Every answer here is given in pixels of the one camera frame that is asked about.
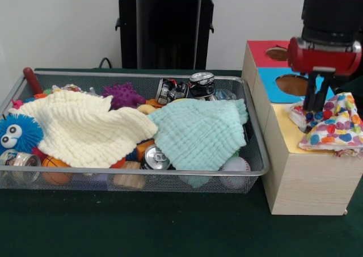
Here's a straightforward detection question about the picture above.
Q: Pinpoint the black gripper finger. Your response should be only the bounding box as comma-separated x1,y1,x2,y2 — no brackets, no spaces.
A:
302,71,319,112
314,73,333,112

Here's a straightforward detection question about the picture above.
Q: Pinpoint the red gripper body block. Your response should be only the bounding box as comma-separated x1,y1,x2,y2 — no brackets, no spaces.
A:
287,36,363,77

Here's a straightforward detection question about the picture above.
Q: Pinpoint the colourful polka dot cloth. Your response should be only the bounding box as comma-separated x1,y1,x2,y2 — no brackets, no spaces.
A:
288,92,363,157

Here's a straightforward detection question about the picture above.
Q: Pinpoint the wooden box with three holes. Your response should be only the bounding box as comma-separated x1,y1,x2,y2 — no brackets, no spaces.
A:
241,40,363,216

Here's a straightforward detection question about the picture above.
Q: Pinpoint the shallow clear mesh bin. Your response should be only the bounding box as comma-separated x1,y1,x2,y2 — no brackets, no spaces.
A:
0,69,270,194

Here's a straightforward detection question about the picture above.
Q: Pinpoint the neighbouring green covered table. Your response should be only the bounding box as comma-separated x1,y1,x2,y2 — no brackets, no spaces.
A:
336,75,363,99

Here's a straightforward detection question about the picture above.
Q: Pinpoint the white baseball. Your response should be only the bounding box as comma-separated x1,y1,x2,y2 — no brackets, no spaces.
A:
220,156,252,189

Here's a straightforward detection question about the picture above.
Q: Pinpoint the crushed black and white can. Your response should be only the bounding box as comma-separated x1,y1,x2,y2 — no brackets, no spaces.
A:
189,71,218,100

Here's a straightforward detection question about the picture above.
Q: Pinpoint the mint waffle cloth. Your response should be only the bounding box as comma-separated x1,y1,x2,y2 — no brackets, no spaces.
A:
147,98,250,171

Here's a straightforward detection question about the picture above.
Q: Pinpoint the crushed black and red can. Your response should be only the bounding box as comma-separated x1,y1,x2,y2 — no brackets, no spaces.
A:
156,78,190,105

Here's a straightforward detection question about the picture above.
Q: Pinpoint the silver drink can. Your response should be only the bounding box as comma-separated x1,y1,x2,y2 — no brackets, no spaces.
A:
141,144,172,171

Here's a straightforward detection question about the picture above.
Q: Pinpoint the purple spiky toy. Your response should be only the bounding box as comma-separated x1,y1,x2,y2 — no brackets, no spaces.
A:
101,82,147,110

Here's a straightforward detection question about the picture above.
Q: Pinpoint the dark green table cloth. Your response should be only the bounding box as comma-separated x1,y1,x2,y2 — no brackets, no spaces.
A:
0,66,363,257

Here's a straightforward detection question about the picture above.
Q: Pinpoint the plain wooden block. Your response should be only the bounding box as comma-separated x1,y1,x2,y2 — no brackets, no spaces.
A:
113,161,147,190

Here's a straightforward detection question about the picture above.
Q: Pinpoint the cream waffle cloth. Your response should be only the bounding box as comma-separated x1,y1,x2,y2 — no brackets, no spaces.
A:
10,91,159,169

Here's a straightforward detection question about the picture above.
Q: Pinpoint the small orange basketball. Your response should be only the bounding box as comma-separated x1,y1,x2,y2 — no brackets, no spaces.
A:
41,156,73,187

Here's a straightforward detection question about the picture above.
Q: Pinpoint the blue spiky ball with eyes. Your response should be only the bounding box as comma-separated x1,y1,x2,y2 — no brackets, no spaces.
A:
0,113,45,155

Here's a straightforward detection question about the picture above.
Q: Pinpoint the labelled tin can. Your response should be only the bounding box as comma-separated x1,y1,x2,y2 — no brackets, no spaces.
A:
0,149,43,184

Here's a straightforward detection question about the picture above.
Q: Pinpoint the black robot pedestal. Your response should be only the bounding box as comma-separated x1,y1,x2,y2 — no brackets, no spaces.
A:
109,0,229,70

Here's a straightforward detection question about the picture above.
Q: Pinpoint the black looped cable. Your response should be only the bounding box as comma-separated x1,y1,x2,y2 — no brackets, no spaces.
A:
99,57,116,69

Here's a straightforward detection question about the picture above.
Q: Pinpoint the red wooden handle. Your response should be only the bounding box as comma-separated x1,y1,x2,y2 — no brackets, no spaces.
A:
23,66,44,95

